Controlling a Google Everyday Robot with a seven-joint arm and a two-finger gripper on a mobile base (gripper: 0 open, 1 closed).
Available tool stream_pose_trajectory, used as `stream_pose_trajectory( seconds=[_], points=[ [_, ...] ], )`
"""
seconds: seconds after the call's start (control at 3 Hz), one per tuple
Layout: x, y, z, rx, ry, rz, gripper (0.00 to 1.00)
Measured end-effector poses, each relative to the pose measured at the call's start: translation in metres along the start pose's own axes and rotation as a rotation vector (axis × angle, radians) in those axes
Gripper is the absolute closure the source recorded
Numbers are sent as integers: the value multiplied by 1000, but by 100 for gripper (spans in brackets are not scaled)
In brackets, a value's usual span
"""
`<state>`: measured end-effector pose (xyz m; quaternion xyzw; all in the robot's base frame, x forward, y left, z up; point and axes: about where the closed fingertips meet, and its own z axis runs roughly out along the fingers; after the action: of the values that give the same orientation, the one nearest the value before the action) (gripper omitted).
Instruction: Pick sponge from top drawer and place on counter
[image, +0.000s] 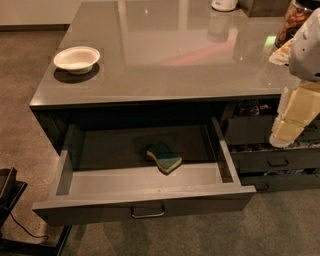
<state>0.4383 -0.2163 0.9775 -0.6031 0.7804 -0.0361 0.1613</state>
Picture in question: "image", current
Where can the white paper bowl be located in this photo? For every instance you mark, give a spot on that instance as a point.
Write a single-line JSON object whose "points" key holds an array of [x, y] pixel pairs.
{"points": [[77, 60]]}

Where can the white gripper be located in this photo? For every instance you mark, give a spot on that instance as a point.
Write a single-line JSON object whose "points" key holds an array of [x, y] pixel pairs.
{"points": [[306, 55]]}

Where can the open grey top drawer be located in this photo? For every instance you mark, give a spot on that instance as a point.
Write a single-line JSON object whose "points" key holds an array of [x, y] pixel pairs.
{"points": [[102, 174]]}

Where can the white container on counter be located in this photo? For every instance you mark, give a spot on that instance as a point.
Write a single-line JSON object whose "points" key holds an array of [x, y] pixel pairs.
{"points": [[224, 5]]}

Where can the metal drawer handle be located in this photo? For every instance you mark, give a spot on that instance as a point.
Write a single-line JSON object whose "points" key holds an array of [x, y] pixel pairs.
{"points": [[147, 212]]}

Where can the right upper snack drawer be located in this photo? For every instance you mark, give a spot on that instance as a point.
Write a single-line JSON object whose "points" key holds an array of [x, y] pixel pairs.
{"points": [[249, 121]]}

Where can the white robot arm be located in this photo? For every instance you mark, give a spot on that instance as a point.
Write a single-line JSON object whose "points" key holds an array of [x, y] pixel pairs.
{"points": [[304, 58]]}

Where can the right middle dark drawer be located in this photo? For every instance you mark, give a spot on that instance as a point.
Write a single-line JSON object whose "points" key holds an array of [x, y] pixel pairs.
{"points": [[262, 157]]}

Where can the green yellow sponge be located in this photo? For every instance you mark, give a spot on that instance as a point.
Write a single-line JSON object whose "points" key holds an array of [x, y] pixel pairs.
{"points": [[165, 159]]}

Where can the glass jar of nuts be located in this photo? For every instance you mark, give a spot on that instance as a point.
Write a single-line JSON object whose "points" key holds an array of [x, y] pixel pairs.
{"points": [[297, 13]]}

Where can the black stand at left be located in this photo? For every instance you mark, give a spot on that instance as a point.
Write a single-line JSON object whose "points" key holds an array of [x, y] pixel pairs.
{"points": [[10, 192]]}

